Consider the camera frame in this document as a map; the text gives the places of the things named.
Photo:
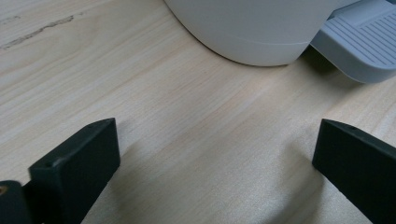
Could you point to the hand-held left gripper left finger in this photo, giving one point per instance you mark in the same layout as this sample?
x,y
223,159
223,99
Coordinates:
x,y
74,168

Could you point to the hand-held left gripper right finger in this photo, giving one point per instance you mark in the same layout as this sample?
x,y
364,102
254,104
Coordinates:
x,y
358,161

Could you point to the grey ribbed tray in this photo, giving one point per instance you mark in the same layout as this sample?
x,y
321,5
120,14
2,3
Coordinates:
x,y
361,43

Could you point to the white round appliance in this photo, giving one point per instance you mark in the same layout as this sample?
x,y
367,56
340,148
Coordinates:
x,y
255,28

